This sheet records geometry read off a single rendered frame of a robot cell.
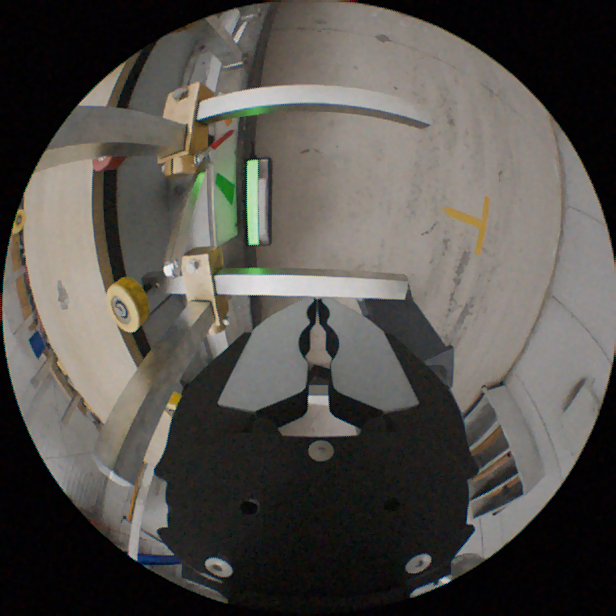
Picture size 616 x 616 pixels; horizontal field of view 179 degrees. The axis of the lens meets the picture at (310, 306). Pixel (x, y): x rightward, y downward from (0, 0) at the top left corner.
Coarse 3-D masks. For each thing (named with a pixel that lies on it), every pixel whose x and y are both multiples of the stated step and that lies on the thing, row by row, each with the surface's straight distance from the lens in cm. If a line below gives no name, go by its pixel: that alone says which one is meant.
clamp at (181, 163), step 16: (192, 96) 31; (208, 96) 34; (176, 112) 31; (192, 112) 29; (192, 128) 29; (208, 128) 32; (192, 144) 28; (160, 160) 30; (176, 160) 28; (192, 160) 28; (176, 176) 32
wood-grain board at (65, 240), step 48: (96, 96) 52; (48, 192) 65; (96, 192) 38; (48, 240) 63; (96, 240) 38; (48, 288) 74; (96, 288) 41; (48, 336) 113; (96, 336) 51; (96, 384) 79
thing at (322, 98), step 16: (224, 96) 29; (240, 96) 28; (256, 96) 28; (272, 96) 27; (288, 96) 27; (304, 96) 27; (320, 96) 27; (336, 96) 27; (352, 96) 27; (368, 96) 28; (384, 96) 28; (208, 112) 29; (224, 112) 28; (240, 112) 29; (256, 112) 29; (272, 112) 29; (336, 112) 29; (352, 112) 29; (368, 112) 28; (384, 112) 28; (400, 112) 28; (416, 112) 29
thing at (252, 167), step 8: (256, 160) 41; (248, 168) 42; (256, 168) 41; (248, 176) 41; (256, 176) 41; (248, 184) 41; (256, 184) 41; (248, 192) 41; (256, 192) 41; (248, 200) 41; (256, 200) 41; (248, 208) 41; (256, 208) 41; (248, 216) 41; (256, 216) 41; (248, 224) 42; (256, 224) 41; (256, 232) 41; (256, 240) 42
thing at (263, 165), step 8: (264, 160) 41; (264, 168) 41; (264, 176) 41; (264, 184) 40; (264, 192) 40; (264, 200) 40; (264, 208) 41; (264, 216) 41; (264, 224) 41; (264, 232) 41; (264, 240) 41
